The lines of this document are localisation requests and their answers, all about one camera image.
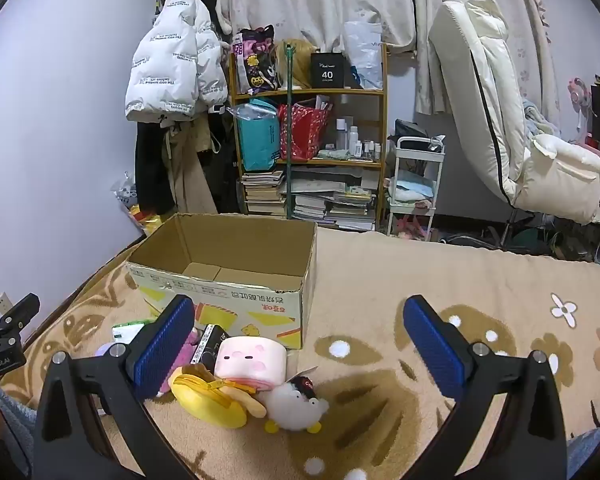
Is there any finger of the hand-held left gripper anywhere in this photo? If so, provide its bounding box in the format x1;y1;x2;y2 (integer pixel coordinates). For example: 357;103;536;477
0;292;41;332

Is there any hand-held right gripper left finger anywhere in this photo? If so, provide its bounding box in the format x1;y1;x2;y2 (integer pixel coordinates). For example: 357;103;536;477
30;294;201;480

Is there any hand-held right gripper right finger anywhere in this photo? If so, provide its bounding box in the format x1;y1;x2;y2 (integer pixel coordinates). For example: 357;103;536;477
402;295;571;480

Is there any pink bear plush toy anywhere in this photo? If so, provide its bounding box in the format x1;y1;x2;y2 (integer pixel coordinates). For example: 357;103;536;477
156;326;203;398

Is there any green tissue pack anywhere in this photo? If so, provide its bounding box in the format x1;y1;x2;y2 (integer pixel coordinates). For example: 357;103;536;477
111;321;148;346

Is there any black packet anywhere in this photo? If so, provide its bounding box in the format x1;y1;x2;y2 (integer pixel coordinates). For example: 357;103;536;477
190;324;231;371

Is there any yellow plush pouch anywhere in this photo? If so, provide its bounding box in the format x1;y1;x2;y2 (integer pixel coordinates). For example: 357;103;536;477
170;364;268;430

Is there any pink square plush toy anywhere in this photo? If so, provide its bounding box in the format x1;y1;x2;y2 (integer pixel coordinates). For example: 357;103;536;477
214;335;287;391

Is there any printed cardboard box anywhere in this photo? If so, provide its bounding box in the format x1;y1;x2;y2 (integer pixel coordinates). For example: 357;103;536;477
126;212;318;351

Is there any white round plush toy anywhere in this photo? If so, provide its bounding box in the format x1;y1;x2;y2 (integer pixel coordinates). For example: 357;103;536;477
262;366;331;435

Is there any person's left forearm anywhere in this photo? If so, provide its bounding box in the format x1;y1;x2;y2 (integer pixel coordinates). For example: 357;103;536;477
0;384;37;480

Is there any clear bag of snacks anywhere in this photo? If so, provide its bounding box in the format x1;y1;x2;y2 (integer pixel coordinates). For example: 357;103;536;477
112;172;161;236

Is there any light blue cloth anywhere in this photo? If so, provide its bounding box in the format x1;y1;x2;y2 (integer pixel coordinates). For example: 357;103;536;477
387;170;433;206

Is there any beige coat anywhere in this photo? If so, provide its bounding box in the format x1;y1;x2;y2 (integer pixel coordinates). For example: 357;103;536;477
161;119;220;215

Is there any black coat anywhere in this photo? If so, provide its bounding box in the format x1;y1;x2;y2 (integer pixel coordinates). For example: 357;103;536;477
134;120;176;216

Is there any pile of books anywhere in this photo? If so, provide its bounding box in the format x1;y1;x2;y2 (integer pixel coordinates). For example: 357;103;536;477
241;166;379;232

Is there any person's blue-grey clothing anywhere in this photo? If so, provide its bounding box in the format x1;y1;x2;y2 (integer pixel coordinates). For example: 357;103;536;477
567;424;600;480

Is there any dark hanging garment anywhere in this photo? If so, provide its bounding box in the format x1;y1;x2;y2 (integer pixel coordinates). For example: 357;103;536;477
206;105;243;213

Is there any white trolley cart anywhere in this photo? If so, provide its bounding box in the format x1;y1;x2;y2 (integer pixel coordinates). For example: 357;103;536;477
386;136;446;238

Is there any black bag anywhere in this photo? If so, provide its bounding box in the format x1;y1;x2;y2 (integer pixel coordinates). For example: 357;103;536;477
394;119;433;141

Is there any group of white cosmetic bottles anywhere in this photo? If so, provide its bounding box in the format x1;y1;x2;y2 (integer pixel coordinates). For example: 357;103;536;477
336;116;382;158

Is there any teal bag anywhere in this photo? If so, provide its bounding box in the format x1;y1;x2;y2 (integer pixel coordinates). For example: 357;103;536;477
228;99;281;172

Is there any cream padded chair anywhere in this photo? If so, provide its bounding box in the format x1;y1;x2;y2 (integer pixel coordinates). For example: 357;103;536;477
428;0;600;225

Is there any green pole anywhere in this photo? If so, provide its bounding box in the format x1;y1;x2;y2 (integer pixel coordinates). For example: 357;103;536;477
284;44;297;220

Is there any red patterned bag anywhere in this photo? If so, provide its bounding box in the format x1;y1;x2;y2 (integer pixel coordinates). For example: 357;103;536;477
278;102;331;161

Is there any wooden shelf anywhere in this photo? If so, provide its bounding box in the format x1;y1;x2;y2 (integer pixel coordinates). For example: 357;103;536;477
228;45;388;231

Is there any white puffer jacket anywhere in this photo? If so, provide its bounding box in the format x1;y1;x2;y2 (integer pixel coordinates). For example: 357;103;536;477
125;0;231;123

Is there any pink fan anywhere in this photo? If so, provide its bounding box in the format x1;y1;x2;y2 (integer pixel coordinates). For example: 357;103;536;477
569;77;592;106

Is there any black box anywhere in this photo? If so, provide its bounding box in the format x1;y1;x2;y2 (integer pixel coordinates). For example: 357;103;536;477
310;51;348;89

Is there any printed cartoon bag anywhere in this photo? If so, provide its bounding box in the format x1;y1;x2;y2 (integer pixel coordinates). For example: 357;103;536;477
231;25;281;95

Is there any white plastic bag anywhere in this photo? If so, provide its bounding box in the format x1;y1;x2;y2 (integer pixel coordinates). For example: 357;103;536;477
344;21;384;90

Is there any blonde wig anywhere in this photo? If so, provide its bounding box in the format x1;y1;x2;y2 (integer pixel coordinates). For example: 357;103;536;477
275;39;317;90

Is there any cream curtain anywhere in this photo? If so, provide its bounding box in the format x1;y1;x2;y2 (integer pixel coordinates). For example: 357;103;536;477
217;0;561;116

